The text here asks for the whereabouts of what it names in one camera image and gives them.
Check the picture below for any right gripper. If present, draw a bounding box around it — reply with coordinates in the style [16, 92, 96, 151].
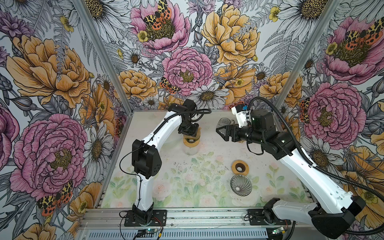
[216, 123, 265, 145]

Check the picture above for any grey ribbed glass pitcher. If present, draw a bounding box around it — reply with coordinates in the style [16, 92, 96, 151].
[216, 118, 232, 129]

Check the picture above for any wooden ring dripper holder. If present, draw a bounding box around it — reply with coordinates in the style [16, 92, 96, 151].
[183, 136, 200, 148]
[232, 160, 250, 176]

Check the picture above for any clear glass carafe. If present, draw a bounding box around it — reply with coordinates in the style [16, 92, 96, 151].
[183, 146, 200, 156]

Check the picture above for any green glass dripper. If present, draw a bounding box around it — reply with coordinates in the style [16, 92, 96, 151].
[184, 128, 201, 139]

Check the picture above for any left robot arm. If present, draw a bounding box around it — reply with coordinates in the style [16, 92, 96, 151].
[132, 99, 203, 225]

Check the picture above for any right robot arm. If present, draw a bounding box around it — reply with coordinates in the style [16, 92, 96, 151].
[216, 109, 366, 239]

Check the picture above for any grey glass dripper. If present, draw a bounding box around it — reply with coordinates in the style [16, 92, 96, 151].
[230, 175, 253, 197]

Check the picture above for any green circuit board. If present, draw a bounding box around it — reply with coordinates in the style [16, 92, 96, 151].
[135, 228, 163, 238]

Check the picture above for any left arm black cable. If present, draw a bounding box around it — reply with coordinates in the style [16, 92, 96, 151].
[118, 108, 213, 211]

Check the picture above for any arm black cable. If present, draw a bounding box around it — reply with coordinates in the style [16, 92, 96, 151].
[118, 108, 213, 211]
[245, 96, 384, 236]

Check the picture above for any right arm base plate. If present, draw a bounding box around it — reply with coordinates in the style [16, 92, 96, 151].
[243, 209, 291, 226]

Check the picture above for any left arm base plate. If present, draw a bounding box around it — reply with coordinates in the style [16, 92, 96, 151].
[124, 210, 168, 227]

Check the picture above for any aluminium front rail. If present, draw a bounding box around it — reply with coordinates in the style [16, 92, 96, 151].
[77, 206, 334, 232]

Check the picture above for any right corner frame post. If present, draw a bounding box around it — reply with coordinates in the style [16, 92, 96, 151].
[275, 0, 341, 108]

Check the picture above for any corner frame post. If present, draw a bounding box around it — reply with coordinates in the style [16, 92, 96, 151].
[275, 0, 341, 108]
[74, 1, 133, 117]

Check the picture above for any left corner frame post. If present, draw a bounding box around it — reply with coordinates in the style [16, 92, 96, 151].
[74, 1, 133, 117]

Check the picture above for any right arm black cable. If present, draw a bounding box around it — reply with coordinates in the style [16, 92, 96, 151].
[245, 96, 384, 236]

